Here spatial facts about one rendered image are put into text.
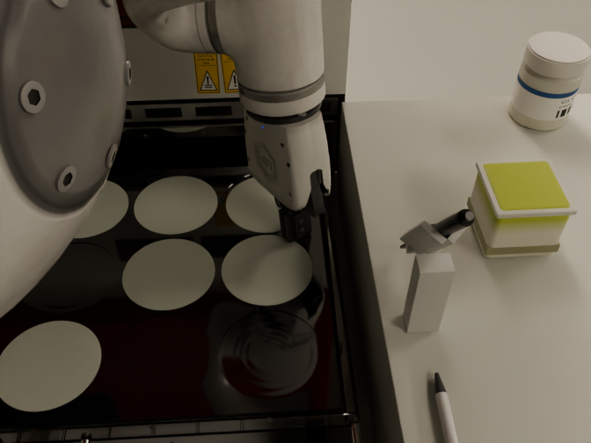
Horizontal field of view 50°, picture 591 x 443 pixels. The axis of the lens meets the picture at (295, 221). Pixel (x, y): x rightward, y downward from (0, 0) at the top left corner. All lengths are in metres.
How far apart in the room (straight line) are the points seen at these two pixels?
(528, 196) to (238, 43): 0.30
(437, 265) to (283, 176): 0.19
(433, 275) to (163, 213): 0.37
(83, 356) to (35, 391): 0.05
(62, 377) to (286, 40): 0.38
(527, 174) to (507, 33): 2.42
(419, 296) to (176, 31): 0.31
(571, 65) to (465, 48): 2.13
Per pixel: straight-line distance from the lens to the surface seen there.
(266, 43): 0.57
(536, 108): 0.81
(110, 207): 0.80
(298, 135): 0.61
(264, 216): 0.76
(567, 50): 0.80
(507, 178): 0.64
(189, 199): 0.79
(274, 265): 0.71
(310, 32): 0.58
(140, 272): 0.72
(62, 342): 0.69
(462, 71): 2.74
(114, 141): 0.16
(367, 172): 0.72
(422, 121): 0.81
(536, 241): 0.65
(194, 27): 0.59
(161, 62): 0.79
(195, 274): 0.71
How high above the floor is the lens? 1.44
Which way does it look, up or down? 46 degrees down
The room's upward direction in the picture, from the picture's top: straight up
